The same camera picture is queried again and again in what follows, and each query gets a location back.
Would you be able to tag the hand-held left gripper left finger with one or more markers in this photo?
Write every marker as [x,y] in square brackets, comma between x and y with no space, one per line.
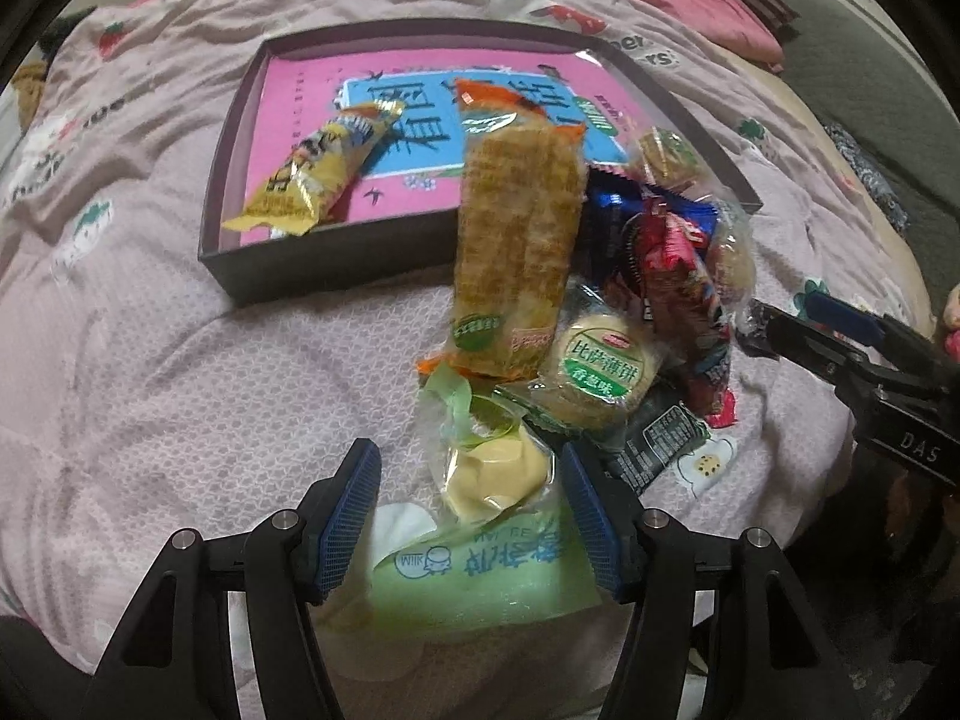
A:
[349,517]

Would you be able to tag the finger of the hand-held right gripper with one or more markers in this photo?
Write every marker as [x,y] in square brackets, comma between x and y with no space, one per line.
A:
[787,341]
[840,315]

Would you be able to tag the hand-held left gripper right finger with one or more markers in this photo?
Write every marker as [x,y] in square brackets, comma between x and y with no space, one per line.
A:
[592,525]

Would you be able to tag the clear plastic pastry packet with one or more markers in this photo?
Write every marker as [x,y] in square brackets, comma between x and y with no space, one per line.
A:
[731,255]

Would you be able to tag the pale green cake packet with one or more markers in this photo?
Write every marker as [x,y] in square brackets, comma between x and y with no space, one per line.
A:
[487,465]

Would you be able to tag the red snack packet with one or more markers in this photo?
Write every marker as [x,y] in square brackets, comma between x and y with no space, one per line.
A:
[675,270]

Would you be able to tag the round biscuit packet green label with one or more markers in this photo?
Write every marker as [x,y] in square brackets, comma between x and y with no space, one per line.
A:
[600,367]

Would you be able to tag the small clear cookie packet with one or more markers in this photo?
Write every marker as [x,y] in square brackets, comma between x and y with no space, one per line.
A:
[664,154]

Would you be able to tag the dark shallow cardboard box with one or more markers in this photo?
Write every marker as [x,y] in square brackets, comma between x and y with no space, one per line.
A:
[225,259]

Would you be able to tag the long orange cracker packet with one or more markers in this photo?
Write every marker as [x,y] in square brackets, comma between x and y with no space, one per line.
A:
[517,225]

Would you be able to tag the beige bed sheet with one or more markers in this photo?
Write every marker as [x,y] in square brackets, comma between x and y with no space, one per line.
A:
[896,255]

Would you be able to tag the black snack packet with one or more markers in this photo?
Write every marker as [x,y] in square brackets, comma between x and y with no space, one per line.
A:
[660,435]

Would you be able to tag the blue patterned cloth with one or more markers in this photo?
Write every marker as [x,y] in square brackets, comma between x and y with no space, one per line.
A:
[870,172]

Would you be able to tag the blue snack packet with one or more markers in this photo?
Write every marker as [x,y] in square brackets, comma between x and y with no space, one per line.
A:
[607,210]

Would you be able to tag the grey quilted mat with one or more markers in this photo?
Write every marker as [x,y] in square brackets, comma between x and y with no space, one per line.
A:
[847,75]

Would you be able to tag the pink strawberry print blanket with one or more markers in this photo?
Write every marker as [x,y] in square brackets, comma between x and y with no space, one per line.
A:
[150,352]

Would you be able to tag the dark striped cloth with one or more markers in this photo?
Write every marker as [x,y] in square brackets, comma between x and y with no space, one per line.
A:
[765,7]

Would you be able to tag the yellow snack packet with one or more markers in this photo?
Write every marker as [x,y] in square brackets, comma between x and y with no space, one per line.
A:
[300,180]

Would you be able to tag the pink and blue book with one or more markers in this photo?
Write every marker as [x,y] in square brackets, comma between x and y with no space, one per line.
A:
[300,90]

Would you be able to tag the brown plush toy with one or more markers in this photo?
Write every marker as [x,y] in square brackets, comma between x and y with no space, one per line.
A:
[26,86]

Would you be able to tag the black cloth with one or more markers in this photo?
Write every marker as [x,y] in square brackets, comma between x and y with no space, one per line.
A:
[52,34]

